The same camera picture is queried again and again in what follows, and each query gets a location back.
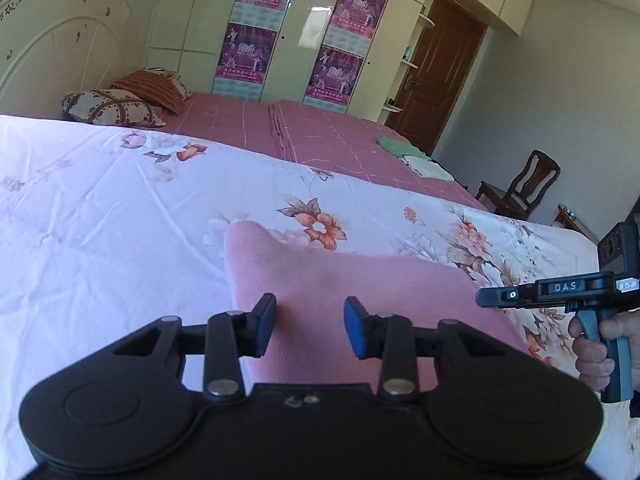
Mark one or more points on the pink knit shirt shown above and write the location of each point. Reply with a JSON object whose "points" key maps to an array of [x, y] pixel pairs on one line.
{"points": [[310, 275]]}

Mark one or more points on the white round headboard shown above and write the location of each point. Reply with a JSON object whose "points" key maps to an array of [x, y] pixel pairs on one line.
{"points": [[50, 45]]}

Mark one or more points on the pale folded cloth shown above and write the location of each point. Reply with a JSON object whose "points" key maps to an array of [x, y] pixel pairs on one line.
{"points": [[415, 161]]}

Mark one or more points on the person's right hand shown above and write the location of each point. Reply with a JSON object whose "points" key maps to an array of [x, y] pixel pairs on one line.
{"points": [[592, 365]]}

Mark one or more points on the white folded cloth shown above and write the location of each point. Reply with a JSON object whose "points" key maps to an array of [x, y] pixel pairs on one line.
{"points": [[437, 171]]}

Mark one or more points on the floral white blanket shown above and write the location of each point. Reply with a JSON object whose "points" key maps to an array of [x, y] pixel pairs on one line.
{"points": [[100, 210]]}

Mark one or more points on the dark wooden chair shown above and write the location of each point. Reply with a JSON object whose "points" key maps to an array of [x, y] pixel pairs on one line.
{"points": [[535, 175]]}

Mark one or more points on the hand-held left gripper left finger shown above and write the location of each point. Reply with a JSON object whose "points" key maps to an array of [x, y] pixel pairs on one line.
{"points": [[267, 325]]}

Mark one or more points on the green folded cloth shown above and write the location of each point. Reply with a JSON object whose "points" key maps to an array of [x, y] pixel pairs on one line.
{"points": [[395, 144]]}

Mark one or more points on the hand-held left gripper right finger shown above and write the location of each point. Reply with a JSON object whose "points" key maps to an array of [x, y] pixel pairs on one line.
{"points": [[352, 327]]}

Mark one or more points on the brown patterned pillow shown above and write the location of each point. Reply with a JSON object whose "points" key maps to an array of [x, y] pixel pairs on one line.
{"points": [[176, 82], [112, 107]]}

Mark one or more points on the brown wooden door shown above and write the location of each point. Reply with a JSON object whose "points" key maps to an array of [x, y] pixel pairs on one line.
{"points": [[445, 85]]}

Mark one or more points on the orange striped pillow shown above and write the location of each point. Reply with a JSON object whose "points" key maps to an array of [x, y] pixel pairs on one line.
{"points": [[150, 87]]}

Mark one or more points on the wooden side table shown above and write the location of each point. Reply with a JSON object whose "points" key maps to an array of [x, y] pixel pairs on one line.
{"points": [[572, 220]]}

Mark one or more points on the cream corner shelf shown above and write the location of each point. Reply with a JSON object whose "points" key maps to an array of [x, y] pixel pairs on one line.
{"points": [[407, 60]]}

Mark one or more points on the pink checked bedspread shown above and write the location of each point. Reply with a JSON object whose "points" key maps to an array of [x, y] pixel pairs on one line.
{"points": [[325, 135]]}

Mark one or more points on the cream glossy wardrobe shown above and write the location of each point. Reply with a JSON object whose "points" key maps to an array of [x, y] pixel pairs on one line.
{"points": [[300, 35]]}

